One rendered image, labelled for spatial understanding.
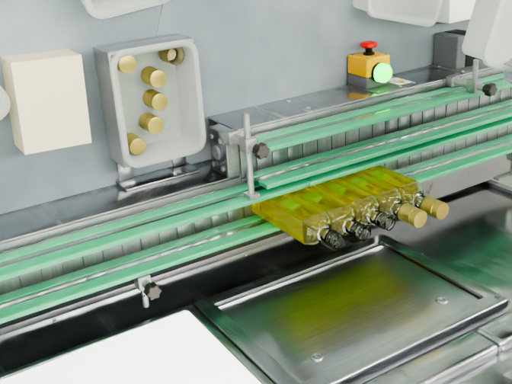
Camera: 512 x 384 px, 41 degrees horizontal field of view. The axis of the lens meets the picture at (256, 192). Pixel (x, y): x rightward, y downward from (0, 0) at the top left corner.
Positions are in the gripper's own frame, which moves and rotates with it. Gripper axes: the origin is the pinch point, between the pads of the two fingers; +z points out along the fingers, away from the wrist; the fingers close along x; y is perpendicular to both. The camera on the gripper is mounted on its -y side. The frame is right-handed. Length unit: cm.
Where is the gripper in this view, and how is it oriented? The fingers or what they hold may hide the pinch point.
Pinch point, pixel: (510, 68)
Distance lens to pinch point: 147.8
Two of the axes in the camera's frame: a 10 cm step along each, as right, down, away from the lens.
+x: -2.8, 9.0, 3.2
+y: -8.2, -0.5, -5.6
